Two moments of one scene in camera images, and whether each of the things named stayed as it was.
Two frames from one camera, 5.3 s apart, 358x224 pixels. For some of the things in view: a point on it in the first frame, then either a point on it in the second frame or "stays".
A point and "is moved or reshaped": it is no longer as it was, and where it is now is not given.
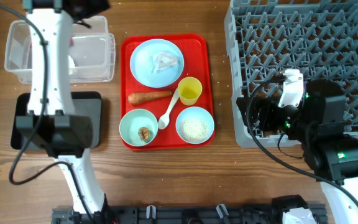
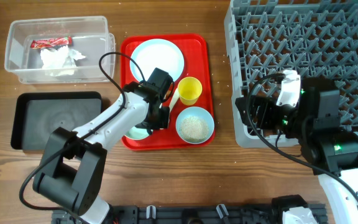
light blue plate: x=156 y=63 stays
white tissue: x=163 y=60 is moved or reshaped
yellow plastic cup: x=189 y=89 stays
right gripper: x=267 y=107 stays
